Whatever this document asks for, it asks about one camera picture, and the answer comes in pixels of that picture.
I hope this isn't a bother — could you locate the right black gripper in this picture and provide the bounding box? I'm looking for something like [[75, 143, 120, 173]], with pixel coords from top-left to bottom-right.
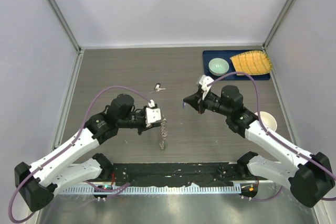
[[184, 88, 232, 116]]

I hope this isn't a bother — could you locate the metal disc with keyrings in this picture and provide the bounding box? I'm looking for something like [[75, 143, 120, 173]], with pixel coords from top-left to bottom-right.
[[159, 115, 167, 144]]

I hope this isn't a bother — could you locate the key with green tag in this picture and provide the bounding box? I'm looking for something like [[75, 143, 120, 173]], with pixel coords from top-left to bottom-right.
[[159, 143, 166, 150]]

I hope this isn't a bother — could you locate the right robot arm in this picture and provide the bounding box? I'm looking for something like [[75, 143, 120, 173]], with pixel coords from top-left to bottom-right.
[[183, 86, 335, 208]]

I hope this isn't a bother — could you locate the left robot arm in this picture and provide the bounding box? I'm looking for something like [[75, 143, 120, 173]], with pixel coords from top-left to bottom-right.
[[14, 94, 162, 212]]

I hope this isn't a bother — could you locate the key with black tag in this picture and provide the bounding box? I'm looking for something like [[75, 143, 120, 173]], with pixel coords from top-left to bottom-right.
[[154, 83, 165, 92]]

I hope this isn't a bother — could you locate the pale green bowl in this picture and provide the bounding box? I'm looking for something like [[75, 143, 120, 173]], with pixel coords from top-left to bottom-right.
[[208, 58, 229, 77]]

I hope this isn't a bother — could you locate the blue tray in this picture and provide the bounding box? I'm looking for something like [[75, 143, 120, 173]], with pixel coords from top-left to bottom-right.
[[203, 50, 270, 81]]

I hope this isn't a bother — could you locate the yellow woven cloth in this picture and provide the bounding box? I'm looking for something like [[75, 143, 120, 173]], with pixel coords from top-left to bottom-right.
[[230, 50, 272, 76]]

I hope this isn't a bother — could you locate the cream bowl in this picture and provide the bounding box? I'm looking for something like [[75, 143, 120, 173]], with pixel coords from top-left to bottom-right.
[[260, 111, 278, 131]]

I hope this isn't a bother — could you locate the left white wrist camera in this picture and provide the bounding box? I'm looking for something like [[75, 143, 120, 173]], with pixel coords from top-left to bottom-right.
[[145, 100, 162, 124]]

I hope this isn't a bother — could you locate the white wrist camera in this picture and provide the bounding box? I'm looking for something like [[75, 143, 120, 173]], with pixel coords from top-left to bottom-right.
[[145, 100, 162, 124], [198, 75, 214, 100]]

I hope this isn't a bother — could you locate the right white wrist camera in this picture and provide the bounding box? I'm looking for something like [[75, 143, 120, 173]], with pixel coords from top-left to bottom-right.
[[198, 75, 214, 100]]

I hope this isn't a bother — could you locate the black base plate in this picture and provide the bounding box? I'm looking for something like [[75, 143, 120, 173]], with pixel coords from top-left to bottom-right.
[[99, 161, 270, 187]]

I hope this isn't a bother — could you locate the white cable duct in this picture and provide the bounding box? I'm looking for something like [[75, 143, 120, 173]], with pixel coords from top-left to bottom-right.
[[61, 184, 241, 196]]

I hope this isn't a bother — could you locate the right aluminium frame rail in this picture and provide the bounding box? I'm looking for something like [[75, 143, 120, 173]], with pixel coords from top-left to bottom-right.
[[262, 0, 297, 145]]

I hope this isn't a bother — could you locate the aluminium frame rail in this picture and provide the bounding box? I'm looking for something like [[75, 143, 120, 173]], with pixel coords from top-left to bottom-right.
[[46, 0, 84, 151], [262, 0, 297, 145], [33, 160, 321, 185]]

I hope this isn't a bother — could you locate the front aluminium frame rail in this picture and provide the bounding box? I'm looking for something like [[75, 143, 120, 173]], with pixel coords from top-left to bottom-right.
[[33, 160, 321, 185]]

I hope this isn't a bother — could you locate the left aluminium frame rail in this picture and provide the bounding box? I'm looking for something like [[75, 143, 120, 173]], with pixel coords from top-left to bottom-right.
[[46, 0, 84, 151]]

